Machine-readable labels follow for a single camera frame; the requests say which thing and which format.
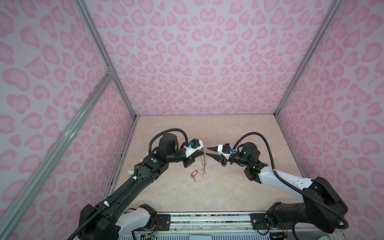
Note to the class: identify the aluminium left wall diagonal bar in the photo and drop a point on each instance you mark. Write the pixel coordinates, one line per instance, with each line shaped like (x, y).
(22, 202)

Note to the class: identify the aluminium right back corner post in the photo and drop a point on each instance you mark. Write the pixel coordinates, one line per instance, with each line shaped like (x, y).
(331, 14)

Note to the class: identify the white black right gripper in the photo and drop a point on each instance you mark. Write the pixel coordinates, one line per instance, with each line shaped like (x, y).
(223, 160)

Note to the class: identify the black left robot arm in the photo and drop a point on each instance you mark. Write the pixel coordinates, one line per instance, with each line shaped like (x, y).
(108, 220)

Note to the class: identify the aluminium corner post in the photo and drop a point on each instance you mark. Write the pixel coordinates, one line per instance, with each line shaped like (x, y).
(92, 29)
(331, 14)

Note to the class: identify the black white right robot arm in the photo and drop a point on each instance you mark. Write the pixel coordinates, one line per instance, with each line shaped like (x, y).
(320, 204)

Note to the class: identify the red key tag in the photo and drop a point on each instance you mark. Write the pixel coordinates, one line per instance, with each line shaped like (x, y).
(194, 173)

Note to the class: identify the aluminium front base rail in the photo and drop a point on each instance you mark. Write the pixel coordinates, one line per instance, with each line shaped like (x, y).
(227, 226)

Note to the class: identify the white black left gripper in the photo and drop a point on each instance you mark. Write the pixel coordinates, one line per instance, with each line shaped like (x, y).
(190, 159)

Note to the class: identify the aluminium left back corner post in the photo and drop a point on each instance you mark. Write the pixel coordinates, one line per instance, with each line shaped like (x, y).
(92, 29)

